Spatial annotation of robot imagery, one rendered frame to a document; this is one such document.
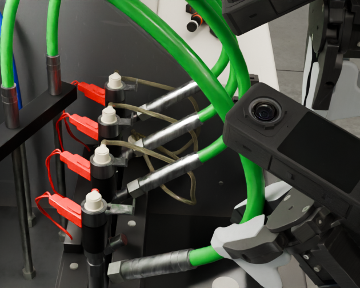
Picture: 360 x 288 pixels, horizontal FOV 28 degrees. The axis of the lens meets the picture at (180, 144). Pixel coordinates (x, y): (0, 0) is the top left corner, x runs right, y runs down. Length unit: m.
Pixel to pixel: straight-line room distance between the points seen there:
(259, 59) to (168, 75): 0.32
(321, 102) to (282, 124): 0.17
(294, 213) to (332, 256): 0.04
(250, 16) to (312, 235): 0.20
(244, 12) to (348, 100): 0.13
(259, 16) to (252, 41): 0.78
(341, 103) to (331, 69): 0.06
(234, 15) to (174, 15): 0.85
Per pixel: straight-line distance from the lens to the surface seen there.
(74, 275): 0.88
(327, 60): 0.60
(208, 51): 1.32
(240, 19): 0.59
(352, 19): 0.60
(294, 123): 0.47
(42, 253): 1.12
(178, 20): 1.42
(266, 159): 0.46
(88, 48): 1.01
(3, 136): 0.90
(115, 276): 0.68
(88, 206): 0.76
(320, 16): 0.61
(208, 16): 0.71
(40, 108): 0.94
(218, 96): 0.51
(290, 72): 3.25
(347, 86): 0.64
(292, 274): 0.94
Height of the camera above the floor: 1.62
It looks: 37 degrees down
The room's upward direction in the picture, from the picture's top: 3 degrees clockwise
